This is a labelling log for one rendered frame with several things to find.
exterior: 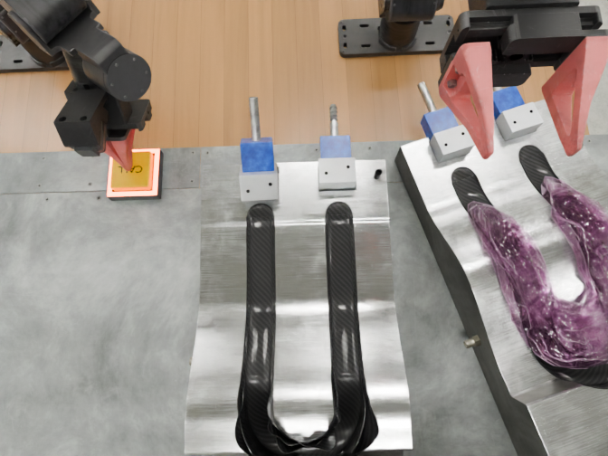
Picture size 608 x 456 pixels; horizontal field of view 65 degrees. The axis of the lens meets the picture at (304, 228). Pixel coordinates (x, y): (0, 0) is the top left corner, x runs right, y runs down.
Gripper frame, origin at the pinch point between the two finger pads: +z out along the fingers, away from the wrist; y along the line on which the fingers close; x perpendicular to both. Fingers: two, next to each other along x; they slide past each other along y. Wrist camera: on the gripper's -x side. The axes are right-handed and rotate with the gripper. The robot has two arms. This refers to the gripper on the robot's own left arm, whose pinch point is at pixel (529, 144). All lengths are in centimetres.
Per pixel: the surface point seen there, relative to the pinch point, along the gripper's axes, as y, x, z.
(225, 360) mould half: -27.4, 27.4, 15.8
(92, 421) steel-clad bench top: -48, 38, 24
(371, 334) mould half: -9.1, 28.9, 13.2
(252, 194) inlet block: -23.9, 27.6, -5.5
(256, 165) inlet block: -23.2, 26.5, -9.2
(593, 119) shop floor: 84, 121, -57
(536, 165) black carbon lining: 17.8, 34.6, -10.5
